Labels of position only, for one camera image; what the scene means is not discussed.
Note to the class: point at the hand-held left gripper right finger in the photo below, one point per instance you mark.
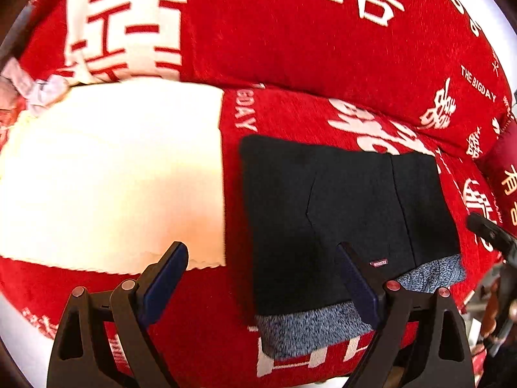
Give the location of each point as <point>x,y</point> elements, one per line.
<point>355,283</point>

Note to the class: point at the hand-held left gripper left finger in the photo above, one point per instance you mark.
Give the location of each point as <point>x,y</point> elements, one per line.
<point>163,287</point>

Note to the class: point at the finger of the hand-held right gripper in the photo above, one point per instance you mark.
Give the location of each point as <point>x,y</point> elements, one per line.
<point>490,232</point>

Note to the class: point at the black pants with grey lining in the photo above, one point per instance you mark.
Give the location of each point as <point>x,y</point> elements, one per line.
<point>323,210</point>

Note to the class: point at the dark red printed pillow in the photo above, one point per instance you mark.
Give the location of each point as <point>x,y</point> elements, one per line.
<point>503,157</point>

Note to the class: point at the red printed bed cover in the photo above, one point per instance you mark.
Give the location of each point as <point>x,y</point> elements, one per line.
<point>282,109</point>

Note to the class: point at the crumpled white cloth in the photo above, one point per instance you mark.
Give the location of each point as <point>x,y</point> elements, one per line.
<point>40,89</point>

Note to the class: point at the red printed folded blanket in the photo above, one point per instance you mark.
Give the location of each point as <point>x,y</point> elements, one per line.
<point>262,28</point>

